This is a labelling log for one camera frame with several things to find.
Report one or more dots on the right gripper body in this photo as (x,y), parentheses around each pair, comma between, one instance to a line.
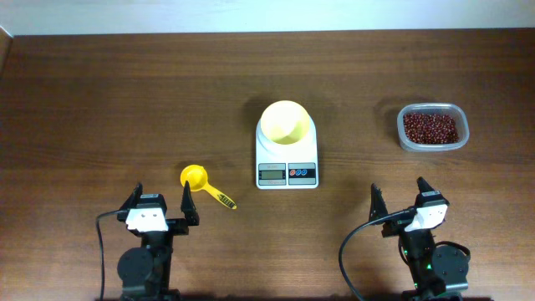
(396,227)

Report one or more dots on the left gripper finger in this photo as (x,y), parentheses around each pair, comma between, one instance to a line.
(133,199)
(188,207)

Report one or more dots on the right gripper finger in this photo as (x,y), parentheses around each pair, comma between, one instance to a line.
(378,211)
(423,185)

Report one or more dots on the yellow measuring scoop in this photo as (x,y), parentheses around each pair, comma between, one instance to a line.
(197,178)

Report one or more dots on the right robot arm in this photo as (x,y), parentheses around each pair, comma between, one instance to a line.
(438,269)

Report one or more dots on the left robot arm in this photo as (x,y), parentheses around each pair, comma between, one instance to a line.
(145,270)

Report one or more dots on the white digital kitchen scale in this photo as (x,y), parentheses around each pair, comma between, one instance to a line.
(287,167)

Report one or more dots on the yellow plastic bowl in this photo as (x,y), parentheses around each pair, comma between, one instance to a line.
(285,122)

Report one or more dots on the red beans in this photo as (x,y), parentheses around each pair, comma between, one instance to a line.
(430,129)

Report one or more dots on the clear plastic container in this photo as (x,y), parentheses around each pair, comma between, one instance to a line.
(434,108)

